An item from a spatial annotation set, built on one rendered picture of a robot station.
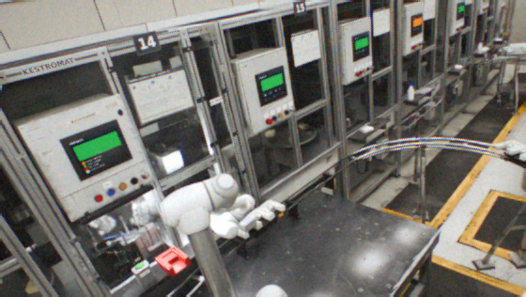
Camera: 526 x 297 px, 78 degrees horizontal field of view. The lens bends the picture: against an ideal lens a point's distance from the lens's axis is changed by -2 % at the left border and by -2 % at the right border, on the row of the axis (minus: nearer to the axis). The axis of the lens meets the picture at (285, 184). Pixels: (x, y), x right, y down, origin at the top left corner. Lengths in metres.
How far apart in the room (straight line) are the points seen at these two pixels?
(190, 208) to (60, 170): 0.62
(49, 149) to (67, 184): 0.17
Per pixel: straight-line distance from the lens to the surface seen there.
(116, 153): 1.72
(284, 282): 1.98
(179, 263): 1.96
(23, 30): 5.30
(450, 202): 3.78
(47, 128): 1.66
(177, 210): 1.34
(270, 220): 2.17
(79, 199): 1.75
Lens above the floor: 2.09
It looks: 30 degrees down
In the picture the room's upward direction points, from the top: 10 degrees counter-clockwise
